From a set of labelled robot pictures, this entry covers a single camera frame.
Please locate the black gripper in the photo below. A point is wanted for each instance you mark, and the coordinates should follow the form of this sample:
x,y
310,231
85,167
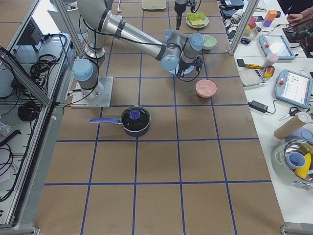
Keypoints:
x,y
182,66
179,8

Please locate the blue plate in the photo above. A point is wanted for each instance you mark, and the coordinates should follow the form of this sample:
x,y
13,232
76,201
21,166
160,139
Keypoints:
x,y
186,71

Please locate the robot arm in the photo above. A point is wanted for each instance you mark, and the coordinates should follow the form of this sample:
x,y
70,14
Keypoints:
x,y
178,52
180,7

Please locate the green lettuce leaf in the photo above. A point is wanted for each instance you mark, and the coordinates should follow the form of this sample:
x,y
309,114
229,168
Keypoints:
x,y
196,16

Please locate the bread slice on plate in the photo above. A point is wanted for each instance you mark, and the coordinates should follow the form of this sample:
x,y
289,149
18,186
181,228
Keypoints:
x,y
197,23

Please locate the pink bowl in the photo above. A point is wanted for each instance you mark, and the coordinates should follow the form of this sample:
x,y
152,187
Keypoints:
x,y
205,88

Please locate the green plate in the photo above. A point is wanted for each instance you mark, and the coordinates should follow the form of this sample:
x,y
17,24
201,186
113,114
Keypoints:
x,y
206,22

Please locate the white toaster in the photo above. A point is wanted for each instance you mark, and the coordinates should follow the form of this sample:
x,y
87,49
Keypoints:
x,y
153,4

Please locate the green bowl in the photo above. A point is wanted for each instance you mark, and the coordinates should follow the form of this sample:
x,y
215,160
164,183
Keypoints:
x,y
209,42

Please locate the black smartphone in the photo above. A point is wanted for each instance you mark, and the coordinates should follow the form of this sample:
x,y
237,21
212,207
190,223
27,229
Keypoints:
x,y
240,62

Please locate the blue saucepan with lid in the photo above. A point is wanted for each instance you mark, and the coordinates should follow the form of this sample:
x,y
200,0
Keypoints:
x,y
135,120

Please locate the black power adapter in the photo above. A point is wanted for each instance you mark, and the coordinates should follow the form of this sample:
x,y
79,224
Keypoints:
x,y
258,106

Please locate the teach pendant far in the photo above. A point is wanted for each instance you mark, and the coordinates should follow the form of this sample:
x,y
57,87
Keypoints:
x,y
276,44

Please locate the teach pendant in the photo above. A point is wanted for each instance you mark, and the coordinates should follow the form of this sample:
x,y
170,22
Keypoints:
x,y
294,88
276,44

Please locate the teach pendant near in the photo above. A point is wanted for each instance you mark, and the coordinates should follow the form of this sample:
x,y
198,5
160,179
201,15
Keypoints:
x,y
294,88

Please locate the cardboard tube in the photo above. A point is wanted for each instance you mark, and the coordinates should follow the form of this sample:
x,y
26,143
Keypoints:
x,y
298,121

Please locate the scissors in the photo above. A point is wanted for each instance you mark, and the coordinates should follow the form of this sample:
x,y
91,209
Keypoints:
x,y
292,112

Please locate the steel mixing bowl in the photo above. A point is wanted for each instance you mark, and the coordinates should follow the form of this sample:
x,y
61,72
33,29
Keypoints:
x,y
293,163

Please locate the aluminium frame post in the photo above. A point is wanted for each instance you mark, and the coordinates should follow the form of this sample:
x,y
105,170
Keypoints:
x,y
250,8

